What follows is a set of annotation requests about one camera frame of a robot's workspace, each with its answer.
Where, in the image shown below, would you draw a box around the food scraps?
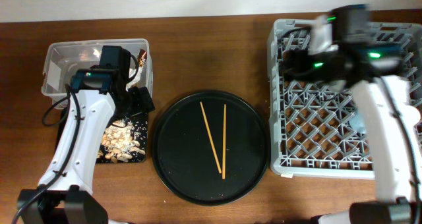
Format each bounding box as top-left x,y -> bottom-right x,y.
97,118 -> 148,163

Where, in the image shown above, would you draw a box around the brown snack wrapper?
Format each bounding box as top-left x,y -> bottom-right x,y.
137,49 -> 148,68

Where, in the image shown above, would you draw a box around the blue cup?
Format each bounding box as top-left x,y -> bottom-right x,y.
349,112 -> 367,134

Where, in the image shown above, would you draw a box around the wooden chopstick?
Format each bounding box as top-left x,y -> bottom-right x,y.
200,101 -> 222,174
222,104 -> 227,180

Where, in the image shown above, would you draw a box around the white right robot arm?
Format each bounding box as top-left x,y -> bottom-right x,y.
282,43 -> 421,223

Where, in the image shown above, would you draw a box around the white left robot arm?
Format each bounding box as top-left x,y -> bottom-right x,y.
13,69 -> 154,223

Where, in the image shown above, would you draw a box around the grey dishwasher rack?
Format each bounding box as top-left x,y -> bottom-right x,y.
266,18 -> 422,181

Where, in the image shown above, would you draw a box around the clear plastic waste bin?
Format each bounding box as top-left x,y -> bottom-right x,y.
41,38 -> 153,103

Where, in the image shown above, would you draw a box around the black rectangular tray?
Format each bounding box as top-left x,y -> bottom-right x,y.
53,104 -> 150,165

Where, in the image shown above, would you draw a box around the round black serving tray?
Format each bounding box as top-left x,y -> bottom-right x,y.
152,90 -> 270,206

